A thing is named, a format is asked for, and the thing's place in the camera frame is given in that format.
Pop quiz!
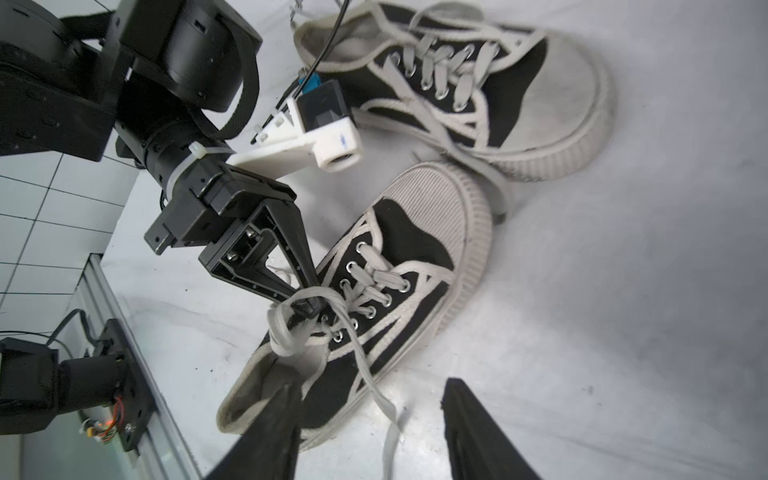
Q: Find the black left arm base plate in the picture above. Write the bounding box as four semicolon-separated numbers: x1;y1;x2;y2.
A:
94;318;157;452

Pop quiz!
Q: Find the black white sneaker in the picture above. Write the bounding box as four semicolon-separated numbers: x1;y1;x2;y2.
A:
293;1;616;182
216;161;492;450

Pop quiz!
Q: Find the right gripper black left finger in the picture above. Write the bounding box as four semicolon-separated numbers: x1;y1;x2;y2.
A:
206;383;302;480

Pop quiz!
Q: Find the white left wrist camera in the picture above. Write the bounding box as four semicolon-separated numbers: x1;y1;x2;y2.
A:
228;80;363;180

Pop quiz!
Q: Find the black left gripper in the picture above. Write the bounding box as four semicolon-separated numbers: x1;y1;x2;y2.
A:
144;159;319;302

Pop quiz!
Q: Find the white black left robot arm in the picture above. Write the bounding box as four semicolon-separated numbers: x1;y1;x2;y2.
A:
1;1;318;302

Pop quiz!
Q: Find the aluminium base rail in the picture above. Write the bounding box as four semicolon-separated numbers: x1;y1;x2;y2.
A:
70;254;203;479

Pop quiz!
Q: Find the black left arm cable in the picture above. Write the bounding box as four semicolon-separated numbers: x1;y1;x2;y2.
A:
248;0;355;145

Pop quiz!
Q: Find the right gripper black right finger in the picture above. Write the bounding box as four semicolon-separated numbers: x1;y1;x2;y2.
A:
441;378;540;480

